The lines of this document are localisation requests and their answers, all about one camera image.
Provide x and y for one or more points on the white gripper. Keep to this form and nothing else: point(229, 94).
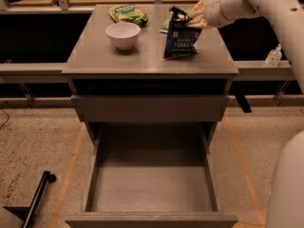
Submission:
point(215, 10)

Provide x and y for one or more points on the blue chip bag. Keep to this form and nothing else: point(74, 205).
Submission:
point(181, 38)

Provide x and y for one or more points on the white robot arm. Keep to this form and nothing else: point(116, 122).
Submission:
point(286, 201)

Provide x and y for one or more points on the flat green chip bag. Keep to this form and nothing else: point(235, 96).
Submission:
point(165, 25)

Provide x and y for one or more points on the crumpled green chip bag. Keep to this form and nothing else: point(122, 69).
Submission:
point(130, 13)

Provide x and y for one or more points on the grey drawer cabinet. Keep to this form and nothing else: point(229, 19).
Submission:
point(97, 68)

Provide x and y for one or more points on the closed grey top drawer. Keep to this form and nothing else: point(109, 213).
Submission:
point(152, 109)

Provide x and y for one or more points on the open grey middle drawer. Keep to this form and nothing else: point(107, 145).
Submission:
point(150, 176)

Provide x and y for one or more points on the white ceramic bowl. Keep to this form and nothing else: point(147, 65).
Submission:
point(123, 35)

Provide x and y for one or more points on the clear sanitizer pump bottle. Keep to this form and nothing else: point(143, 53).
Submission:
point(274, 57)

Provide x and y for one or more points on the black pole with knob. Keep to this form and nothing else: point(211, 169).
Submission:
point(47, 177)

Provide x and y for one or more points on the grey metal rail shelf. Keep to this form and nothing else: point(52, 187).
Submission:
point(52, 73)

